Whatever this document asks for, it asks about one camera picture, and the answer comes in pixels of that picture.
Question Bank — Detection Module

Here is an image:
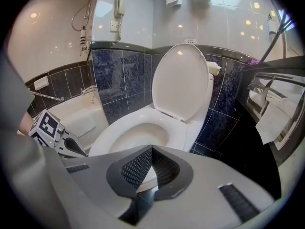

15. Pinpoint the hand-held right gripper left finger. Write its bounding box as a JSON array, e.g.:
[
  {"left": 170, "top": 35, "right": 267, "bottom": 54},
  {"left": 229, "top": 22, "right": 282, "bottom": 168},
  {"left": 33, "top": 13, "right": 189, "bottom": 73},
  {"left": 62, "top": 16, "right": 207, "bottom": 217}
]
[{"left": 62, "top": 145, "right": 153, "bottom": 225}]

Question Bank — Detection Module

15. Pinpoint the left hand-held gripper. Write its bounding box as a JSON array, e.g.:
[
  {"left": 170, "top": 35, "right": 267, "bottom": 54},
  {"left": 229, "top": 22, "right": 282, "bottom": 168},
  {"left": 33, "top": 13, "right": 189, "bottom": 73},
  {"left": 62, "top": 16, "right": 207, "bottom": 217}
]
[{"left": 28, "top": 108, "right": 89, "bottom": 159}]

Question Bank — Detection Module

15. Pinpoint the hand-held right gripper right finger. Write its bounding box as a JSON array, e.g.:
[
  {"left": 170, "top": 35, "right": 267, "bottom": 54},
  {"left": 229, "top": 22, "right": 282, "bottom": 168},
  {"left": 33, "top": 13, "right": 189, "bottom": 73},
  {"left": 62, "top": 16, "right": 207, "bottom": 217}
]
[{"left": 139, "top": 145, "right": 282, "bottom": 229}]

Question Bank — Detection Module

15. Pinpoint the white toilet seat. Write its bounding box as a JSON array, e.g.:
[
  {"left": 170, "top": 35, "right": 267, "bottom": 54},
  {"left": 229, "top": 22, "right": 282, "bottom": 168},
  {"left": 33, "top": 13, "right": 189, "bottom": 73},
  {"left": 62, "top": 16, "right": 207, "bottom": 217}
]
[{"left": 88, "top": 104, "right": 189, "bottom": 193}]

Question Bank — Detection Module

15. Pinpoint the person's left forearm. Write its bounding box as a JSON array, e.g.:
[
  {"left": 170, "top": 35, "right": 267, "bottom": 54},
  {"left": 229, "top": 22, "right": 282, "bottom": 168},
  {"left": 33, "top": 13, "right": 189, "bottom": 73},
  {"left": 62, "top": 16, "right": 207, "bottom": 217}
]
[{"left": 18, "top": 111, "right": 33, "bottom": 137}]

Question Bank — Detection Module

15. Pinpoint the white paper sheet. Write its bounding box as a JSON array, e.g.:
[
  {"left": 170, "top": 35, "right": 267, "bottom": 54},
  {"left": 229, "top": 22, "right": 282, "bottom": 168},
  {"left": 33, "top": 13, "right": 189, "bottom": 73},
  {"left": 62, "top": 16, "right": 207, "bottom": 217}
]
[{"left": 255, "top": 101, "right": 293, "bottom": 145}]

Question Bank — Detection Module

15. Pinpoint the chrome toilet paper holder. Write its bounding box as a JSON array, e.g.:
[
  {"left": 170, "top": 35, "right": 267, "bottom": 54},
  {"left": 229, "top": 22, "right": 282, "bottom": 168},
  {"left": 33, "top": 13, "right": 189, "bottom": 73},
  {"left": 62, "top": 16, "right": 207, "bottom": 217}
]
[{"left": 246, "top": 73, "right": 305, "bottom": 151}]

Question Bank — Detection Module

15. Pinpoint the white bathtub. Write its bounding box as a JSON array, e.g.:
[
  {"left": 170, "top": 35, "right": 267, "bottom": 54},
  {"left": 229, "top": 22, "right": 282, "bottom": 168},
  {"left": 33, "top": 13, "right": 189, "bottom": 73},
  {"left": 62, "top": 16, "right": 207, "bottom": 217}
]
[{"left": 46, "top": 89, "right": 110, "bottom": 152}]

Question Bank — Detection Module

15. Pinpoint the chrome grab bar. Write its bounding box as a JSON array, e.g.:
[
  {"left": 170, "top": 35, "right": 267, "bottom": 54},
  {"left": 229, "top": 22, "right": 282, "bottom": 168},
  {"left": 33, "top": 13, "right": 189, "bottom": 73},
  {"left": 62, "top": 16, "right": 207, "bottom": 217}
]
[{"left": 28, "top": 85, "right": 98, "bottom": 102}]

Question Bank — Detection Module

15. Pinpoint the white soap dish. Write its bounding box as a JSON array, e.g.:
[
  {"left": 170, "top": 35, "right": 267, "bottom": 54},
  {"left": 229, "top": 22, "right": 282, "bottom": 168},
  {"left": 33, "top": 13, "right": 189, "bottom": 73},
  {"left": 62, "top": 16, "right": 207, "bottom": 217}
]
[{"left": 33, "top": 77, "right": 50, "bottom": 90}]

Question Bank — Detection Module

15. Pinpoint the black tripod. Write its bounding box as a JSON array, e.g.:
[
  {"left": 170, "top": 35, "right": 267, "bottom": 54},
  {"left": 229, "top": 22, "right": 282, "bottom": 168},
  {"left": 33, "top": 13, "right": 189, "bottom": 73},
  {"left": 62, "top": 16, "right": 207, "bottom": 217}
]
[{"left": 258, "top": 8, "right": 296, "bottom": 63}]

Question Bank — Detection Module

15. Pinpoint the chrome shower hose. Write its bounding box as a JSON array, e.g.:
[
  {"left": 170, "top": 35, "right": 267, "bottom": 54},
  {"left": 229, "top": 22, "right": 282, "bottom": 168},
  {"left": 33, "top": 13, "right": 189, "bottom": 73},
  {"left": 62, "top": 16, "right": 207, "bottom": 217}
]
[{"left": 71, "top": 0, "right": 94, "bottom": 32}]

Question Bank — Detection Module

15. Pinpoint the beige wall telephone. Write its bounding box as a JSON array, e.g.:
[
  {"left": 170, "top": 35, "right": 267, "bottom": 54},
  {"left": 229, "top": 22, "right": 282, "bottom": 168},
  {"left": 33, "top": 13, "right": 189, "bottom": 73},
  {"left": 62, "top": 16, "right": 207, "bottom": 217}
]
[{"left": 113, "top": 0, "right": 126, "bottom": 19}]

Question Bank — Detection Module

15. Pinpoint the white bottle in wall holder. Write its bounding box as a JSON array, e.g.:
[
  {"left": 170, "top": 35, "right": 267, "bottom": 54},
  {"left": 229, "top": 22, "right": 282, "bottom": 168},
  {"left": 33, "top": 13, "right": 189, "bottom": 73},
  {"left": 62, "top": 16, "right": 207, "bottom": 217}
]
[{"left": 266, "top": 13, "right": 277, "bottom": 37}]

